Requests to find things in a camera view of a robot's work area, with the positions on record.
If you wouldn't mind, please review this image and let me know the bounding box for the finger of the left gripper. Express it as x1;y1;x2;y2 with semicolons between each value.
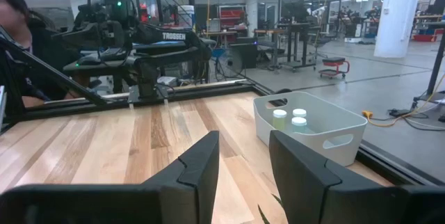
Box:
108;19;127;49
51;22;109;49

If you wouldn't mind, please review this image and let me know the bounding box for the grey plastic basket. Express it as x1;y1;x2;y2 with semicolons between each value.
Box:
252;90;369;168

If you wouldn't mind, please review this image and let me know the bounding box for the black standing workstation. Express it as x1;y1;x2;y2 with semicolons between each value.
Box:
277;0;323;72

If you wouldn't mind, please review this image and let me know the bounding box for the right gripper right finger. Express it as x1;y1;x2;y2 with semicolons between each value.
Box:
268;129;445;224

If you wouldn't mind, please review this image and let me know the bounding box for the white pillar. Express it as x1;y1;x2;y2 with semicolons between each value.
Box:
373;0;424;59

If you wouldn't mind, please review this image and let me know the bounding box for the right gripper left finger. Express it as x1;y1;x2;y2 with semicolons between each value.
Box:
0;130;221;224

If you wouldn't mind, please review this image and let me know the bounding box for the yellow extension cable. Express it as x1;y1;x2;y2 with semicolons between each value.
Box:
361;74;445;128

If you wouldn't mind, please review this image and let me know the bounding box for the white bucket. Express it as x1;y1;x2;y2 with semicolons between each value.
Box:
177;4;195;30

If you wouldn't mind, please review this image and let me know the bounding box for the yellow pill bottle white cap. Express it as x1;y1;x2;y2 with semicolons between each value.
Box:
272;109;288;131

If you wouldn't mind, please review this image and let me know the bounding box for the red storage bins shelf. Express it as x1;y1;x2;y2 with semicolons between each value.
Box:
218;4;246;32

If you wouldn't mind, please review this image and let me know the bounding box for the dark desk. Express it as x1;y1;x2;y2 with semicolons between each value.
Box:
62;39;217;76

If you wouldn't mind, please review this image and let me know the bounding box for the person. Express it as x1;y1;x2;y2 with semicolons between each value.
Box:
0;0;86;111

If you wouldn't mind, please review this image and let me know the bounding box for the black upright pole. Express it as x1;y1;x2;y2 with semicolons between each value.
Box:
413;0;445;105

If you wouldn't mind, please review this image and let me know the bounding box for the red rolling stool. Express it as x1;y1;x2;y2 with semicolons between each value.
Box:
318;56;351;80

